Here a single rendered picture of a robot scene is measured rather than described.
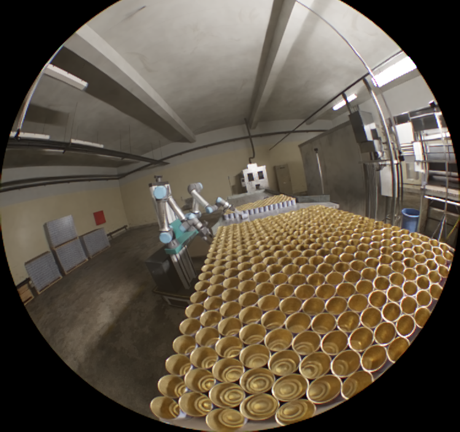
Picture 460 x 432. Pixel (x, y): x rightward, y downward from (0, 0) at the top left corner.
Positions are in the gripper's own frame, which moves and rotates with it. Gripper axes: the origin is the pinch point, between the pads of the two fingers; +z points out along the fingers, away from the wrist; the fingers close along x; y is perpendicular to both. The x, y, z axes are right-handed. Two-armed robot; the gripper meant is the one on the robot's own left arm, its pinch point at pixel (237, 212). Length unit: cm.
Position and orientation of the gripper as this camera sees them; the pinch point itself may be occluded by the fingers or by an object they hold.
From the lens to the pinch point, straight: 173.7
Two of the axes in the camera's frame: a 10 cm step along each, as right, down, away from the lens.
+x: -2.8, -0.8, 9.6
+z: 8.1, 5.1, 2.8
